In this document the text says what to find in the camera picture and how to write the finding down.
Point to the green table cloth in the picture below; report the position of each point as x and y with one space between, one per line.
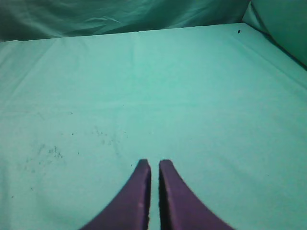
223 103

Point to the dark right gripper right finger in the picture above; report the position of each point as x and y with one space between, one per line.
179 207

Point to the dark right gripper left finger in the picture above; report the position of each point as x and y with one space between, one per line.
129 209

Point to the green backdrop cloth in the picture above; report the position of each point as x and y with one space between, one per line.
285 21

